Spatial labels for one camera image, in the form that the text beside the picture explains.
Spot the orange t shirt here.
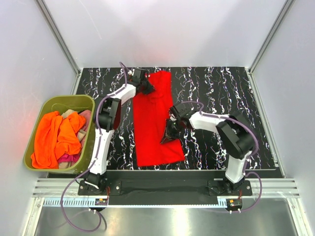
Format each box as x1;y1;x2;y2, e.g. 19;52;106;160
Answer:
31;111;86;169

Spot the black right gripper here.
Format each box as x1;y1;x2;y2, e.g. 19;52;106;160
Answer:
160;118;184;145

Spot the red t shirt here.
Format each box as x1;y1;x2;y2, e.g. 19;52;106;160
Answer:
133;71;185;167

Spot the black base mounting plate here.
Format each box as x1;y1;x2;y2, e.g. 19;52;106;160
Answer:
78;170;252;207

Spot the orange connector board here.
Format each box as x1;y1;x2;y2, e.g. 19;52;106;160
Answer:
95;198;108;206
228;199;243;207

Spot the aluminium frame rail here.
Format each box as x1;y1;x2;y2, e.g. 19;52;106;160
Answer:
22;177;313;236

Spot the right orange connector board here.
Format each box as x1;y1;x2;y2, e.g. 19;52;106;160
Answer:
228;199;243;207

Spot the left orange connector board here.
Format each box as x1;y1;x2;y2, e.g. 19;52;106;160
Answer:
95;198;108;206

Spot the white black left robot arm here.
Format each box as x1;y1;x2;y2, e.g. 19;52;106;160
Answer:
80;68;155;195

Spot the left aluminium corner post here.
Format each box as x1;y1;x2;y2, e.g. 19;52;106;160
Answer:
34;0;82;74

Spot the right aluminium corner post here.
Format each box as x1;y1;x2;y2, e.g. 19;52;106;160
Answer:
248;0;295;74

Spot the olive green plastic bin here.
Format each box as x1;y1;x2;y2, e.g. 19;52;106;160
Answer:
23;95;95;174

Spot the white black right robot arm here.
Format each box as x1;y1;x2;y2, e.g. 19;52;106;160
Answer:
160;101;259;196

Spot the aluminium corner post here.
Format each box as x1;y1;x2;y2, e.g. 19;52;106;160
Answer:
34;0;82;74
248;0;295;74

